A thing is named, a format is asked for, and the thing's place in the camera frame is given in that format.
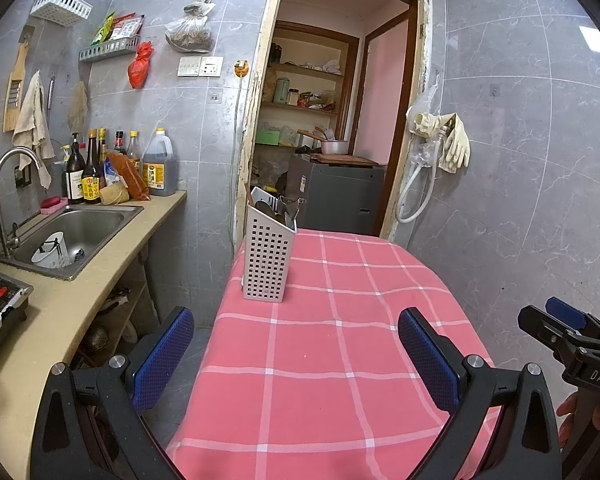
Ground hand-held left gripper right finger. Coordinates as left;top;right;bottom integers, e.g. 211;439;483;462
397;307;563;480

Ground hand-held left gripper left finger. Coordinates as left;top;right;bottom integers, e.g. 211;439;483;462
30;306;196;480

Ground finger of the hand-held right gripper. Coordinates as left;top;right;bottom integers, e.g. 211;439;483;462
517;304;588;363
545;296;600;335

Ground white perforated utensil holder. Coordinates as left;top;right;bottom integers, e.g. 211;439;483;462
242;187;298;304

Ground person's right hand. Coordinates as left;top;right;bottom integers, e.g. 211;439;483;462
556;391;600;445

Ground pink checked tablecloth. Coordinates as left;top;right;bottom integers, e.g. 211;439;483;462
165;227;503;480

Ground beige kitchen countertop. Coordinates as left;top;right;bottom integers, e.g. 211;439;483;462
0;189;187;463

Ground steel sink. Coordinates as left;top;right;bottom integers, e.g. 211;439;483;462
0;203;145;281

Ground white cup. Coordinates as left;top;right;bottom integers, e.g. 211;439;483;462
31;231;71;269

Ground red-brown spice packet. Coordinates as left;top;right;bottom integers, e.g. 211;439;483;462
107;152;152;202

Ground large dark oil jug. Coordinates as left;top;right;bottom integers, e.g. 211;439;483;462
142;128;180;197

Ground yellow-label sauce bottle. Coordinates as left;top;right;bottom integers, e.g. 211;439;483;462
81;128;103;205

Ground grey metal cabinet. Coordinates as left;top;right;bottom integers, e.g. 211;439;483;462
286;153;386;237

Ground dark pump-top sauce bottle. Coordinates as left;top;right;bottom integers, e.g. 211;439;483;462
65;132;87;205

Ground cream rubber gloves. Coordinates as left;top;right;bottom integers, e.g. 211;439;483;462
413;112;471;175

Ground yellow-cap clear bottle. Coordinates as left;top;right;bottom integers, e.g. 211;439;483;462
126;130;142;171

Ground wooden cutting board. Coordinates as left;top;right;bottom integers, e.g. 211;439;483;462
309;152;380;167

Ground clear hanging plastic bag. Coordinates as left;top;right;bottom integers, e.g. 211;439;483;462
406;82;439;162

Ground steel faucet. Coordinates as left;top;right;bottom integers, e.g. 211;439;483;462
0;146;41;257

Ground hanging loofah cloth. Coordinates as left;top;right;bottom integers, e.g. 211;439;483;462
68;79;90;131

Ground beige hanging towel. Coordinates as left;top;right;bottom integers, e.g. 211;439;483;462
12;70;56;190

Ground red plastic bag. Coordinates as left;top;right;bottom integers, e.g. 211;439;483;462
127;40;155;90

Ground wooden grater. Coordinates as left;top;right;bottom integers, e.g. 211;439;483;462
2;42;31;134

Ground wooden shelf unit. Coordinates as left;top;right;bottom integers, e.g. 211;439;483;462
256;21;362;152

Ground clear bag of dried goods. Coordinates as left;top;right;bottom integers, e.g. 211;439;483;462
164;0;216;54

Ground colourful snack packets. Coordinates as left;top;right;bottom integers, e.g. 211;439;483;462
90;11;145;44

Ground white hose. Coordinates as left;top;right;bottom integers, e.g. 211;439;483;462
394;134;449;224

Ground worn door frame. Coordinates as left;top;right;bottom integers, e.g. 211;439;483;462
229;0;434;247

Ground white wall switch panel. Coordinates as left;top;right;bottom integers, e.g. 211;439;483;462
177;55;224;78

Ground grey wall shelf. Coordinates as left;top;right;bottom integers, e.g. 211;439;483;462
78;35;141;64

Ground white wall basket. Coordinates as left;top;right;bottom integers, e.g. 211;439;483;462
29;0;94;26

